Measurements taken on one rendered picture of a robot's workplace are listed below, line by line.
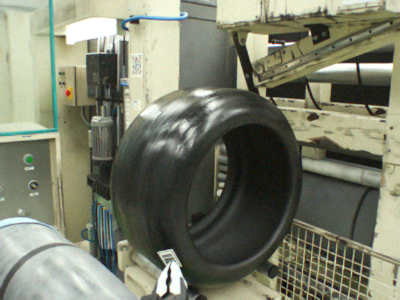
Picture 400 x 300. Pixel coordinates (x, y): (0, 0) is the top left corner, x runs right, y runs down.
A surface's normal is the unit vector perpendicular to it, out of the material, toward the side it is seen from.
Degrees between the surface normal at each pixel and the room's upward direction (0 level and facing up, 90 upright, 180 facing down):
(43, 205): 90
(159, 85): 90
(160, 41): 90
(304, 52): 90
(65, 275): 31
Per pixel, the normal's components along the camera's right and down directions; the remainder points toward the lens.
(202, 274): 0.50, 0.32
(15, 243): -0.27, -0.85
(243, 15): -0.79, 0.11
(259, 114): 0.62, -0.02
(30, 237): -0.03, -0.97
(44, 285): -0.03, -0.58
